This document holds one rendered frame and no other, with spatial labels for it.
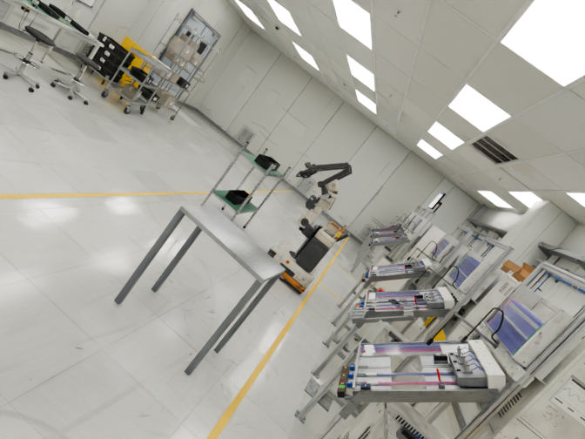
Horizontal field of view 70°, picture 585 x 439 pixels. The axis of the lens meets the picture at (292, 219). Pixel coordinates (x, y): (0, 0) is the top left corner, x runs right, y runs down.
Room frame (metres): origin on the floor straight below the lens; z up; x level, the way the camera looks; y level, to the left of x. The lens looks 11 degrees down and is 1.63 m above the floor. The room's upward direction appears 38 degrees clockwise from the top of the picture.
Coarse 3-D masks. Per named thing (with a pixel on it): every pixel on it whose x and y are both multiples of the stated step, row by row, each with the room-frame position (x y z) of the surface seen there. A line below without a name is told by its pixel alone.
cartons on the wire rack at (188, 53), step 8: (176, 40) 8.05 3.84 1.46; (176, 48) 8.03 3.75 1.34; (184, 56) 8.21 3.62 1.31; (192, 56) 8.57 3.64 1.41; (200, 56) 8.77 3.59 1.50; (160, 64) 7.96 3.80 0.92; (160, 72) 7.94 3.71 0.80; (176, 80) 8.49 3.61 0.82; (160, 88) 8.64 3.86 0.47; (160, 96) 8.57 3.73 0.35; (168, 96) 8.56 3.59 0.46; (160, 104) 8.56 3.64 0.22; (168, 104) 8.72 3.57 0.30
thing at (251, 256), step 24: (192, 216) 2.46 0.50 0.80; (216, 216) 2.76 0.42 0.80; (192, 240) 2.88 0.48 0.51; (216, 240) 2.42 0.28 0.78; (240, 240) 2.66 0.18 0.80; (144, 264) 2.48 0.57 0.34; (240, 264) 2.38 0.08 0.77; (264, 264) 2.58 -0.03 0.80; (264, 288) 2.75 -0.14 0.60; (216, 336) 2.35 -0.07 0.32; (192, 360) 2.35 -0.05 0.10
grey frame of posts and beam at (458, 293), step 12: (504, 252) 3.42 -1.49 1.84; (468, 300) 3.39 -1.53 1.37; (456, 312) 3.39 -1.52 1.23; (408, 324) 4.13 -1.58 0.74; (444, 324) 3.39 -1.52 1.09; (348, 336) 3.46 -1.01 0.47; (432, 336) 3.39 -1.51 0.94; (336, 348) 3.45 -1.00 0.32; (324, 360) 3.49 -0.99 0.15; (396, 372) 3.39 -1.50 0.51; (360, 408) 3.42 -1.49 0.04
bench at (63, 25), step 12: (12, 0) 4.55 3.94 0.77; (24, 0) 4.87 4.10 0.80; (36, 12) 4.87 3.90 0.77; (60, 24) 5.25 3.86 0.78; (84, 36) 5.68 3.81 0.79; (0, 48) 4.76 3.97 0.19; (48, 48) 6.11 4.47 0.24; (96, 48) 6.02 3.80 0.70; (60, 72) 5.68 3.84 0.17; (72, 72) 6.05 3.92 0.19
